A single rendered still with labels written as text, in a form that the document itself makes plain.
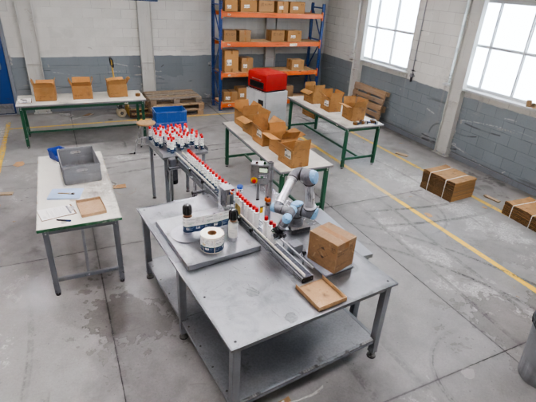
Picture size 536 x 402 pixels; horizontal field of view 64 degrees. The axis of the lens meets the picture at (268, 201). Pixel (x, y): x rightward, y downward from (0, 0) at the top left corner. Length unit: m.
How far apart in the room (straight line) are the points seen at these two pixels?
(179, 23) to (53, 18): 2.69
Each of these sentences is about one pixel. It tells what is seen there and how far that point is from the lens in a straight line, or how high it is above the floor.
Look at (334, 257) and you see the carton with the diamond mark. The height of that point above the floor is 1.01.
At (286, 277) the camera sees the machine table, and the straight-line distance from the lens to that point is 3.46.
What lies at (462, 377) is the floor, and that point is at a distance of 4.29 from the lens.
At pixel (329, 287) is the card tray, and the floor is 0.83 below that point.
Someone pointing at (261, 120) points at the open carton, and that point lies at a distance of 6.51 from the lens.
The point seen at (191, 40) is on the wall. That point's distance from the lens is 11.24.
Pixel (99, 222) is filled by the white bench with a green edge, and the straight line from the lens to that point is 4.40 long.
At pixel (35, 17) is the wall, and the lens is 10.78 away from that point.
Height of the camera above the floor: 2.92
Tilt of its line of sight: 27 degrees down
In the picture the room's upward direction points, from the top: 4 degrees clockwise
